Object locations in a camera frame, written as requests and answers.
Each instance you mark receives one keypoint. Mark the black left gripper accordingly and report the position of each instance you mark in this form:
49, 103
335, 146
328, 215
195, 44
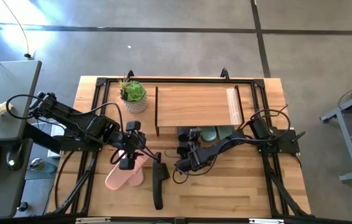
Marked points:
132, 143

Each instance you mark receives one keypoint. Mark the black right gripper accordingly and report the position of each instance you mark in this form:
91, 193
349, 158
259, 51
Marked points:
196, 149

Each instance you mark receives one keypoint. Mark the black rubber slide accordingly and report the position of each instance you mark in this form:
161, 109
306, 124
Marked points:
183, 133
157, 186

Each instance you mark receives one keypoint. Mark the teal green rubber slide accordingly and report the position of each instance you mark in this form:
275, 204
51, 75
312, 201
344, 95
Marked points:
208, 135
225, 131

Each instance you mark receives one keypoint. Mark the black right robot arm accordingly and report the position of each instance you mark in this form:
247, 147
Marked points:
225, 143

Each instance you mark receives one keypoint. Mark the wooden shelf black metal sides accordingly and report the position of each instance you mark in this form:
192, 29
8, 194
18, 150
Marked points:
194, 105

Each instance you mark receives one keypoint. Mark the white patterned plant pot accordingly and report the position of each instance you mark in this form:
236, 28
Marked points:
136, 107

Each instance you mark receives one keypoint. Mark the green succulent plant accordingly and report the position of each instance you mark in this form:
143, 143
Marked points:
134, 90

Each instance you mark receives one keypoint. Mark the white flat box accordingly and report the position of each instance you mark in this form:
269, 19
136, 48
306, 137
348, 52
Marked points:
54, 132

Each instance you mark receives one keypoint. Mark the teal bottle silver cap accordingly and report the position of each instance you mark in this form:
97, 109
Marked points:
37, 164

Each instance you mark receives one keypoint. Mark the black computer mouse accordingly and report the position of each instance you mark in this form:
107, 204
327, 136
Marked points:
14, 155

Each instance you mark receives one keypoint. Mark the grey desk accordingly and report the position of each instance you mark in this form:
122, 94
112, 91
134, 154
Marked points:
5, 84

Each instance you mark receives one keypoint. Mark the grey metal table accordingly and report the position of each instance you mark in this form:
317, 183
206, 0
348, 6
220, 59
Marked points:
348, 146

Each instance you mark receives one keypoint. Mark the black frame clamp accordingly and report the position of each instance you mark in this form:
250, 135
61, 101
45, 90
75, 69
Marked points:
129, 74
224, 74

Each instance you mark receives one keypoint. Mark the silver metal bracket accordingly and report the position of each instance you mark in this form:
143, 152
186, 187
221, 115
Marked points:
266, 221
92, 220

